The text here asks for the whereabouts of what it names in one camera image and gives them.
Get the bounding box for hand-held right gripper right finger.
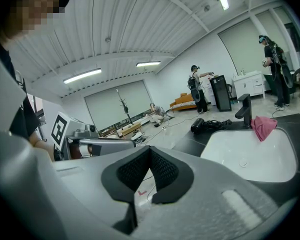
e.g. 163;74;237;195
136;145;291;240

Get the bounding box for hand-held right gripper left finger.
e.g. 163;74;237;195
0;130;153;240

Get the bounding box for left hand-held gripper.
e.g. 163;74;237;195
50;110;137;162

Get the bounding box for black vanity with white sink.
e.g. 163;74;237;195
172;112;300;210

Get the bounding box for black hair dryer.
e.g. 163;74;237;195
190;118;233;135

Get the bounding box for person's left forearm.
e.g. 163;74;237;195
28;130;56;163

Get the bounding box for wooden table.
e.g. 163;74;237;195
121;122;142;137

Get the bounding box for black coat stand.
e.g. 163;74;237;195
118;97;131;125

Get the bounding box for white roller blind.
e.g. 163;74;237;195
217;17;266;78
84;80;153;132

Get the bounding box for orange sofa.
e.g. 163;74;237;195
169;93;198;111

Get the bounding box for pink cloth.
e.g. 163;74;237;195
250;115;278;142

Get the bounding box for black faucet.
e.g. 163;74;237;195
234;93;253;128

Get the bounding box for tall black cabinet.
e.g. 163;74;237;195
209;74;232;112

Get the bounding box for small dark chair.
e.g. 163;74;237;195
226;83;235;101

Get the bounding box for white vanity cabinet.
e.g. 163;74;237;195
231;70;266;100

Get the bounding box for dark green bathtub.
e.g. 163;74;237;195
263;71;297;96

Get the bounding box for person's head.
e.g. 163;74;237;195
0;0;66;50

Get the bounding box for black floor cable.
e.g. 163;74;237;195
166;112;198;129

